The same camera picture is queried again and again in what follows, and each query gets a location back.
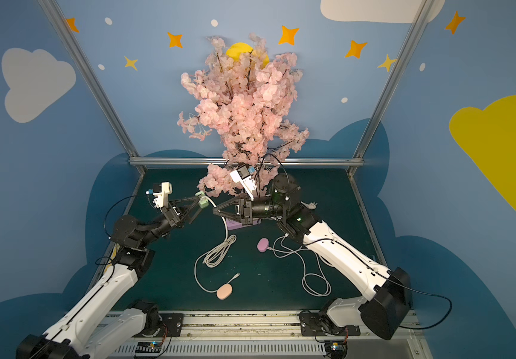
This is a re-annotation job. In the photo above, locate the green USB charger adapter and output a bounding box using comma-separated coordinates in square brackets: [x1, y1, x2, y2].
[195, 191, 210, 209]

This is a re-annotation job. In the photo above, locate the purple power strip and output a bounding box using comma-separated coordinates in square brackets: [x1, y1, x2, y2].
[226, 218, 262, 231]

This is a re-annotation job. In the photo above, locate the white charging cable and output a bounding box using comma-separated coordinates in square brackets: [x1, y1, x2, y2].
[266, 232, 332, 298]

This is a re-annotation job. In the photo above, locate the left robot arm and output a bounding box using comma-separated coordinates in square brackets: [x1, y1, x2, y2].
[15, 192, 208, 358]

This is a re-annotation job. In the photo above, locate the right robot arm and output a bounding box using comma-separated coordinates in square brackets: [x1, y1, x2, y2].
[213, 167, 412, 340]

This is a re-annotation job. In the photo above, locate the yellow work glove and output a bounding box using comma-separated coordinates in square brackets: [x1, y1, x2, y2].
[105, 245, 119, 270]

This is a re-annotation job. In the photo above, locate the pink artificial blossom tree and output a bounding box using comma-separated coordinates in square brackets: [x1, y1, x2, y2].
[177, 34, 310, 197]

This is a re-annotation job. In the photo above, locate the green circuit board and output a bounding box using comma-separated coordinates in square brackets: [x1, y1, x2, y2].
[134, 341, 164, 358]

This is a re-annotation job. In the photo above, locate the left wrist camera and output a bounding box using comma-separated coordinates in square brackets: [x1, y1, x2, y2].
[146, 182, 173, 210]

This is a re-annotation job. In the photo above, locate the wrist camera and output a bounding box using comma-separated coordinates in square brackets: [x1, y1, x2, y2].
[146, 182, 173, 210]
[230, 165, 257, 200]

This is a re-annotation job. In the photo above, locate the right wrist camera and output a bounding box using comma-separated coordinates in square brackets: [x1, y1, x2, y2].
[230, 165, 257, 200]

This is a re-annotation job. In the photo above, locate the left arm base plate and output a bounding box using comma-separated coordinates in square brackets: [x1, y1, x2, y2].
[135, 313, 184, 338]

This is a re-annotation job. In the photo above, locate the aluminium front rail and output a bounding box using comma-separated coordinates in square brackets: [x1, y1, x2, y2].
[98, 311, 433, 358]

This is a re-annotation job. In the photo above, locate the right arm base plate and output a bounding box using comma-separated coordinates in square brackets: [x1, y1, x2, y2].
[298, 310, 361, 337]

